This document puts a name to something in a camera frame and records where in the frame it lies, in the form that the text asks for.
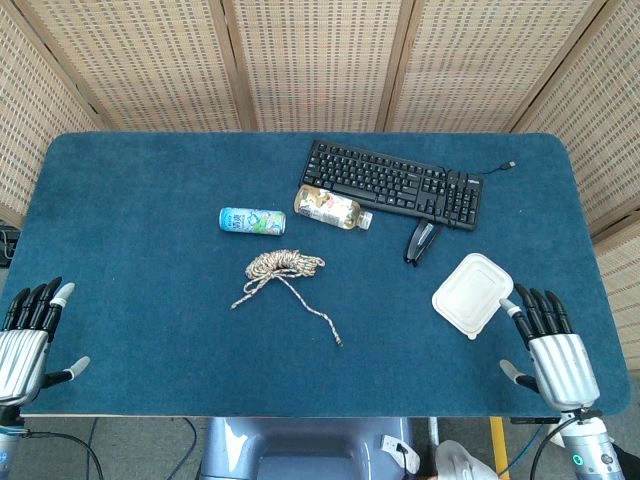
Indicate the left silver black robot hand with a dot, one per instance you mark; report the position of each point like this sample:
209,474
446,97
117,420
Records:
20,350

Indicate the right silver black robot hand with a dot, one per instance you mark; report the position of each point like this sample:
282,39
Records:
562,367

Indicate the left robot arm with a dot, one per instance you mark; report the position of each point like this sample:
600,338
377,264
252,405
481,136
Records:
7,445

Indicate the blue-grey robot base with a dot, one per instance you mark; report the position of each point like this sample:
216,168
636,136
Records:
300,450

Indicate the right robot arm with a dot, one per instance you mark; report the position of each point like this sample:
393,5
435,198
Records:
592,450

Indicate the black floor device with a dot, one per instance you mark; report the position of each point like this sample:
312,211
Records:
7,245

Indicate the white plastic container lid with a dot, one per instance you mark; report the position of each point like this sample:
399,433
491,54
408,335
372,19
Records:
472,295

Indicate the blue table mat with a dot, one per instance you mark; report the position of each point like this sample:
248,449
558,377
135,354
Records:
150,300

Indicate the white grey shoe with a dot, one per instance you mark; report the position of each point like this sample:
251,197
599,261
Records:
460,462

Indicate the black stapler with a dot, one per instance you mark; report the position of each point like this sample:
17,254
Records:
422,240

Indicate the woven bamboo screen panel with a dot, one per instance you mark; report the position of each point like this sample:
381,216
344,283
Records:
605,140
465,65
320,60
30,130
150,60

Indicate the blue drink can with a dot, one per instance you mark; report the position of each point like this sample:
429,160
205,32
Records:
250,221

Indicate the black computer keyboard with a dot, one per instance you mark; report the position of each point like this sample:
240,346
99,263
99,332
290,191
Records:
380,175

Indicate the tea bottle with white cap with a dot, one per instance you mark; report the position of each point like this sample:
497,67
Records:
330,206

